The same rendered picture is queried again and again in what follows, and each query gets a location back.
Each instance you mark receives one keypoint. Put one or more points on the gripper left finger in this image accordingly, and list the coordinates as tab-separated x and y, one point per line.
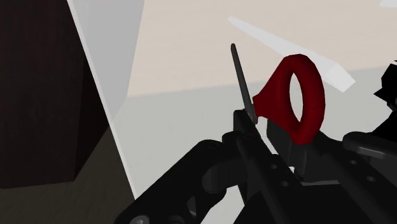
192	173

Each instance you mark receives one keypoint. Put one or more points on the black jagged object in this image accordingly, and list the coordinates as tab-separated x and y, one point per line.
389	80

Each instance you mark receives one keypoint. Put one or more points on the white long flat slab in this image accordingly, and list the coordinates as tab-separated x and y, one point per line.
310	52

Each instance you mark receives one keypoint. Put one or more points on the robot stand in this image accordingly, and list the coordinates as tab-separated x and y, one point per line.
40	93

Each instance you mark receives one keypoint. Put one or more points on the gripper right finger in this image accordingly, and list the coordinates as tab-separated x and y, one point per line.
366	173

